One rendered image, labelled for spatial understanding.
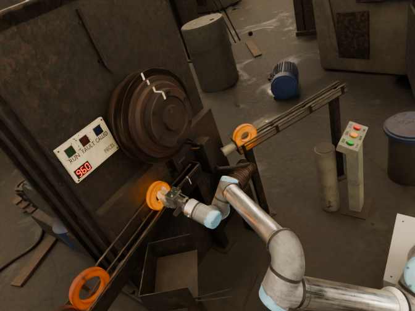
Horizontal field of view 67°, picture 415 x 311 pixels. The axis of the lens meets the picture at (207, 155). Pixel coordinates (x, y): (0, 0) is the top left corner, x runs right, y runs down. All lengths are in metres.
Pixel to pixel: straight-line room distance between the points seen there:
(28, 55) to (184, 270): 1.09
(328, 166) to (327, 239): 0.48
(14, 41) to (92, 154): 0.53
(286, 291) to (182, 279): 0.51
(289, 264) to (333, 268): 0.98
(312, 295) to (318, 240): 1.00
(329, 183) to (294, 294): 1.11
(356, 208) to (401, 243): 0.63
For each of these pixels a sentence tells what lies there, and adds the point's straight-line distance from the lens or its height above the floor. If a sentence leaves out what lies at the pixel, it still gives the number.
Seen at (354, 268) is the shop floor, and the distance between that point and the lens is 2.10.
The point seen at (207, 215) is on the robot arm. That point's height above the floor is 0.73.
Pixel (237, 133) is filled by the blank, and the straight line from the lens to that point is 1.91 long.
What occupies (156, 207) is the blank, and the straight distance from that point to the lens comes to 1.68.
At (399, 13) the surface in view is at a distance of 3.66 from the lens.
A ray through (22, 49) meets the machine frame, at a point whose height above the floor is 1.62.
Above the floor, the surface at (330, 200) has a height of 0.11.
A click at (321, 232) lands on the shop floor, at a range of 2.25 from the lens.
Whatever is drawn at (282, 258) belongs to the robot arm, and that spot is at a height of 0.83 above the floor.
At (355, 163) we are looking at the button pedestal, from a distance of 2.06.
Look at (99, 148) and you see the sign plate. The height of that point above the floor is 1.13.
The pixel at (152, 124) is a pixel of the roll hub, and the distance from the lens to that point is 1.43.
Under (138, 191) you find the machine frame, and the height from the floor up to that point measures 0.82.
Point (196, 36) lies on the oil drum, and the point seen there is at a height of 0.78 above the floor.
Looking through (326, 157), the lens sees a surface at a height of 0.49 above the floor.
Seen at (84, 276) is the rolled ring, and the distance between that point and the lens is 1.53.
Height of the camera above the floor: 1.76
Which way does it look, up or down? 34 degrees down
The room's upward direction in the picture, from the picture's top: 21 degrees counter-clockwise
